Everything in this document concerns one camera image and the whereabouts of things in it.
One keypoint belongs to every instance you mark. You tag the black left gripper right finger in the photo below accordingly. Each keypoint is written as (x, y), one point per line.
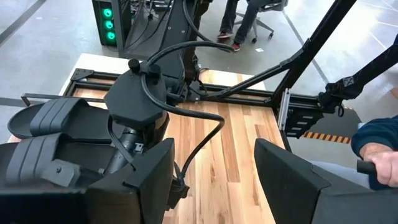
(289, 193)

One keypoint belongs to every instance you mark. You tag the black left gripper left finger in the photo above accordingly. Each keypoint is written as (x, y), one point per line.
(143, 193)

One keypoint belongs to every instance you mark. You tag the black rubber slide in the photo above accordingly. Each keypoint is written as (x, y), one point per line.
(56, 115)
(31, 158)

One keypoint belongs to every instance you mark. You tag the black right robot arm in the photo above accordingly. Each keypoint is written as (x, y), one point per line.
(133, 96)

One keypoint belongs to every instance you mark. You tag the person's leg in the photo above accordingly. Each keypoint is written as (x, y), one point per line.
(342, 174)

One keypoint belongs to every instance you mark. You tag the yellow black hazard tape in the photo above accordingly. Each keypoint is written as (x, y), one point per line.
(326, 137)

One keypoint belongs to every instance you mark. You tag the person's hand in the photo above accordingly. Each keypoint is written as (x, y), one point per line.
(387, 165)

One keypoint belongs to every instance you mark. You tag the computer tower with green fans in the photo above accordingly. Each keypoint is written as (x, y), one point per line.
(107, 25)

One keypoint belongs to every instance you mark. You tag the grey office chair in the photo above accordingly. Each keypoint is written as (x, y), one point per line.
(267, 29)

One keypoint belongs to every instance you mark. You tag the person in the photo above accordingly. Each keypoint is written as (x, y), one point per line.
(245, 21)

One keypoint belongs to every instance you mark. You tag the silver frame bracket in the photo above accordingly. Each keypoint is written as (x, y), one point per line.
(284, 109)

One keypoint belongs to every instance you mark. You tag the black aluminium table frame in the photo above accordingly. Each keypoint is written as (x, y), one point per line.
(248, 100)

